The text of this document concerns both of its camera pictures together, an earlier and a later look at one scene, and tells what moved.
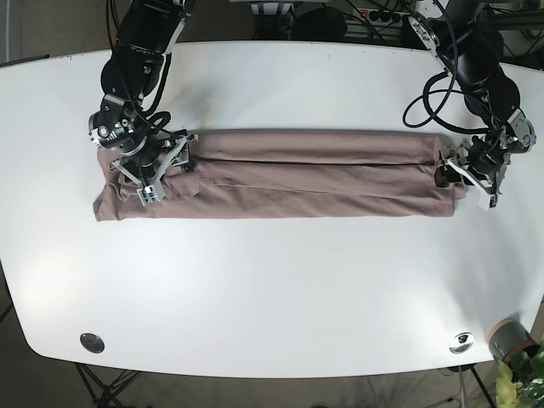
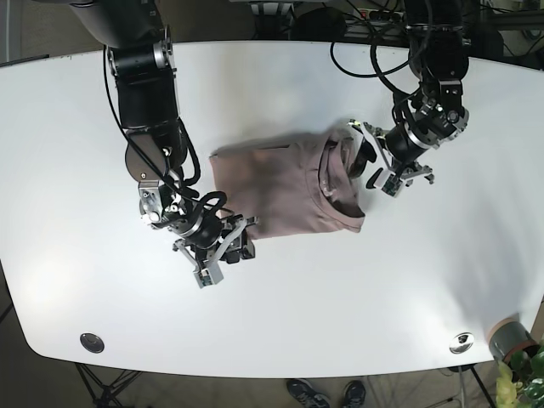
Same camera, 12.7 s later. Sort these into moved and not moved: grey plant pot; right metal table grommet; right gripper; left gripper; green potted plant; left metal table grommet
Moved: left gripper; right gripper
Not moved: grey plant pot; left metal table grommet; right metal table grommet; green potted plant
